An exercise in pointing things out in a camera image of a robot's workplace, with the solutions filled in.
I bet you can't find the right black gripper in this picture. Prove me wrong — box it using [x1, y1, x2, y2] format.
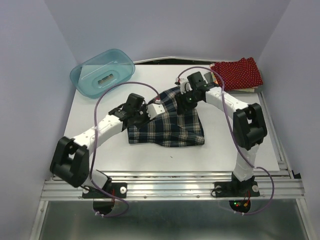
[174, 88, 201, 115]

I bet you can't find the navy plaid skirt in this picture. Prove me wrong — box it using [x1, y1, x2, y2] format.
[127, 87, 205, 148]

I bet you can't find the red polka dot skirt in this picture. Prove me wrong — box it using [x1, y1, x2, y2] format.
[210, 57, 263, 91]

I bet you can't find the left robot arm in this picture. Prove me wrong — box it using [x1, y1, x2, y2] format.
[49, 93, 165, 197]

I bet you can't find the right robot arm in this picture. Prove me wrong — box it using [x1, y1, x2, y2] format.
[175, 71, 268, 198]

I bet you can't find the teal plastic basket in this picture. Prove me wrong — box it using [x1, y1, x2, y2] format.
[69, 49, 136, 99]

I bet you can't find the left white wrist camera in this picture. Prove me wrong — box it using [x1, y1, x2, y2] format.
[146, 103, 165, 120]

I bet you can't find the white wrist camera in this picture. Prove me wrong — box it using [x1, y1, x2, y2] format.
[146, 103, 165, 120]
[175, 77, 193, 95]

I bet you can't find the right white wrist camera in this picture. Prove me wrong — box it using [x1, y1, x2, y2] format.
[175, 77, 193, 95]

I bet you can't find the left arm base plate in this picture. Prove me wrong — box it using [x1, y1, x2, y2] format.
[81, 182, 128, 199]

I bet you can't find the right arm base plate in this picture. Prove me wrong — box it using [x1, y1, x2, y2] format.
[210, 181, 260, 198]

